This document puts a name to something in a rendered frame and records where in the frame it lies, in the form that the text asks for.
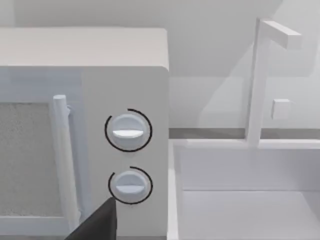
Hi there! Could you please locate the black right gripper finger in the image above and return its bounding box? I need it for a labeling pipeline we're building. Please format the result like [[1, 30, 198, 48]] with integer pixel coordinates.
[[64, 197, 118, 240]]

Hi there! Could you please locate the white microwave knob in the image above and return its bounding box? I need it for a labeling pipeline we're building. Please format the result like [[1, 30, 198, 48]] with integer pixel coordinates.
[[104, 108, 153, 153], [107, 165, 154, 205]]

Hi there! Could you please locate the microwave door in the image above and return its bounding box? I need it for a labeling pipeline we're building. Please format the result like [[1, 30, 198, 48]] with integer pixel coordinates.
[[0, 69, 87, 237]]

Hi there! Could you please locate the pale microwave oven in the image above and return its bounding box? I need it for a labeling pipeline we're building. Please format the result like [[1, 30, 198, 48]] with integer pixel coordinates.
[[0, 27, 170, 240]]

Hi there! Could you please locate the white sink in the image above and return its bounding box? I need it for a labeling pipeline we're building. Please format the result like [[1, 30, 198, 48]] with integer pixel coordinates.
[[166, 138, 320, 240]]

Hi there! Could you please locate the tall white tap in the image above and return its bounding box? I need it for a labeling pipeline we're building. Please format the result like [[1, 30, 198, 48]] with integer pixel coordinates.
[[246, 17, 303, 149]]

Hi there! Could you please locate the white microwave door handle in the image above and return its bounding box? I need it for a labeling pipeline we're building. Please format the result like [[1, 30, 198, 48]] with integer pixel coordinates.
[[52, 94, 81, 233]]

